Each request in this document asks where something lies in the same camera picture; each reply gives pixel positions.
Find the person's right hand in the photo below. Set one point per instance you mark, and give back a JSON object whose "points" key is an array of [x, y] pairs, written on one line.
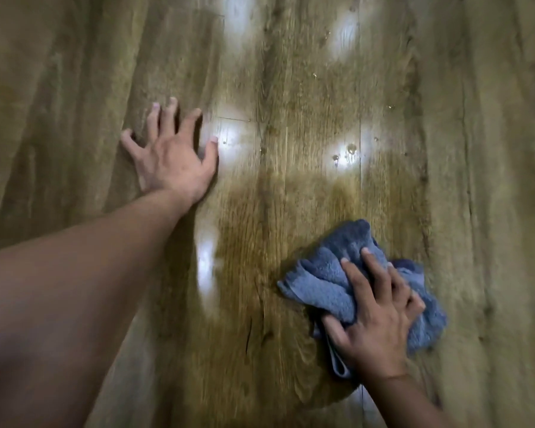
{"points": [[376, 329]]}

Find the person's left hand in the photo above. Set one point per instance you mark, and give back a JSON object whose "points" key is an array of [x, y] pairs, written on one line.
{"points": [[171, 162]]}

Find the person's right thumb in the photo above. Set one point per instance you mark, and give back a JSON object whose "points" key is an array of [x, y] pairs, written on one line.
{"points": [[335, 332]]}

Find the person's left thumb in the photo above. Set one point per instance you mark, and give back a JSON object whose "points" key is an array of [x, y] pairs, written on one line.
{"points": [[210, 158]]}

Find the person's left little finger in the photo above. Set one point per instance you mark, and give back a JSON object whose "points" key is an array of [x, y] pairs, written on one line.
{"points": [[133, 144]]}

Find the person's left middle finger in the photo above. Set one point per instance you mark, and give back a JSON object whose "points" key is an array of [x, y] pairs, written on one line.
{"points": [[169, 116]]}

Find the person's right middle finger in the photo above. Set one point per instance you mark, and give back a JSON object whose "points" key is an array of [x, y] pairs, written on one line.
{"points": [[376, 274]]}

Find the person's right little finger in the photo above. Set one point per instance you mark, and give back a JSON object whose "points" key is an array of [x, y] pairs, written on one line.
{"points": [[417, 307]]}

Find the blue terry towel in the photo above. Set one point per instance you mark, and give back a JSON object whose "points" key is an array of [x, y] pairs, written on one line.
{"points": [[325, 280]]}

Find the person's left forearm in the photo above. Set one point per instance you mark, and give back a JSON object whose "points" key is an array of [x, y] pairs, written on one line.
{"points": [[71, 298]]}

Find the person's right forearm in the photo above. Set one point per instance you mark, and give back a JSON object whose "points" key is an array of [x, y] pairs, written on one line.
{"points": [[405, 405]]}

